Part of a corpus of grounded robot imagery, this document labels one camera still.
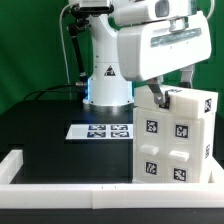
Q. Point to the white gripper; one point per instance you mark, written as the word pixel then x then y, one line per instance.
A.
pixel 151 50

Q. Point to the white cabinet door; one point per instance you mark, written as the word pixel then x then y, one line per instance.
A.
pixel 148 146
pixel 184 150

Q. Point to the white cabinet box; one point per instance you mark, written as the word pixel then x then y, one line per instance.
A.
pixel 207 148

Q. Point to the white cabinet top block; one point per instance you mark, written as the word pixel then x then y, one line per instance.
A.
pixel 190 103

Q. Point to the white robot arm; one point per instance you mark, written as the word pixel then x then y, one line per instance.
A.
pixel 106 86

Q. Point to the white marker sheet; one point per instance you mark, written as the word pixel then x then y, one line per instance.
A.
pixel 100 131

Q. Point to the white U-shaped fence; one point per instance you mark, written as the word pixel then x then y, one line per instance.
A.
pixel 106 196

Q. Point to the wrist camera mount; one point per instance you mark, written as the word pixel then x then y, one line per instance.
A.
pixel 144 11

